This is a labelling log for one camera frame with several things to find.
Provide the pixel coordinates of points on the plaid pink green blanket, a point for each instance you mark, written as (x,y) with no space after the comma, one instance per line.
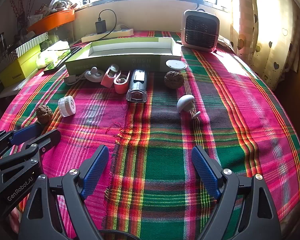
(165,142)

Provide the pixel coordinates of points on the spiky brown walnut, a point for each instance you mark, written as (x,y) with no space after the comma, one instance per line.
(43,112)

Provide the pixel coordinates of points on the green tissue pack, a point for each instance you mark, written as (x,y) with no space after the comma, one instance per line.
(47,57)

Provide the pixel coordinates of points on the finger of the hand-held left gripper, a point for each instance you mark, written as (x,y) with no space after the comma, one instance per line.
(25,132)
(48,138)

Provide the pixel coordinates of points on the black window hook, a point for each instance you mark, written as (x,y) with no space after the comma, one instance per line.
(198,3)

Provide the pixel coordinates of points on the pile of plastic packets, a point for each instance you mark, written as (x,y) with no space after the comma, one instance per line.
(57,1)

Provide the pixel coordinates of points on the white round disc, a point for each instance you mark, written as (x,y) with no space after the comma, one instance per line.
(176,65)

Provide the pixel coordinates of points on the striped lid box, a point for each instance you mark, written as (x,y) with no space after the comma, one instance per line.
(30,45)

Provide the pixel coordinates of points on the black electric shaver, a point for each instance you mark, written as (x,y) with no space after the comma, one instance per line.
(137,85)

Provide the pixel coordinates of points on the yellow-green box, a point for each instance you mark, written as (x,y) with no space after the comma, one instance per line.
(17,67)

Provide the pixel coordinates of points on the orange box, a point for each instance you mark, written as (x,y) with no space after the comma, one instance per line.
(52,20)

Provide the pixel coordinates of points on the pink case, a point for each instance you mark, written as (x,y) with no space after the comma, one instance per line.
(121,87)

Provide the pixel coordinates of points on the black charger adapter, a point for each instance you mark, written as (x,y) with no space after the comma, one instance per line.
(101,26)

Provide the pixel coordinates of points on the grey mushroom-shaped lamp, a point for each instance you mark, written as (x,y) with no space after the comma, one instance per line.
(185,103)

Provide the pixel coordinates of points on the green cardboard box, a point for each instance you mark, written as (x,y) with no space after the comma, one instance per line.
(102,63)

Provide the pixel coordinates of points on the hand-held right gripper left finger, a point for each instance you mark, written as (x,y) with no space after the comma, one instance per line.
(95,172)

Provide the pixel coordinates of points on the pink device clear window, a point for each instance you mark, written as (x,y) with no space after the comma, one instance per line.
(107,80)

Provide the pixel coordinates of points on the small grey heater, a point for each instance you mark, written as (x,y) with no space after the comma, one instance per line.
(200,32)

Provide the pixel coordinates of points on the round brown walnut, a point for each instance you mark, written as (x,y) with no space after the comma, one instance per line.
(173,80)

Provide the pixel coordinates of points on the dried flower branches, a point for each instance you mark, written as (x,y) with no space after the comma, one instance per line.
(22,5)

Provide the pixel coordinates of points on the black smartphone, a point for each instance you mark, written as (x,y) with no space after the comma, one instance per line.
(55,66)

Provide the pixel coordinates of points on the white power strip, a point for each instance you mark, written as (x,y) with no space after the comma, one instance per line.
(120,33)

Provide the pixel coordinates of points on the white round container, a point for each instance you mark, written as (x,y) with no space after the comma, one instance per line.
(66,106)

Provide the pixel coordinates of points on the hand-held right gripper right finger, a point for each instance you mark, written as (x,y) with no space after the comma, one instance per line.
(205,172)

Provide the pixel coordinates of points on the white flat object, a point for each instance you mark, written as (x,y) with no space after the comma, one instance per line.
(223,41)

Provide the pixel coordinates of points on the cream heart-print curtain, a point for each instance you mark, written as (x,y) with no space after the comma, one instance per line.
(265,30)

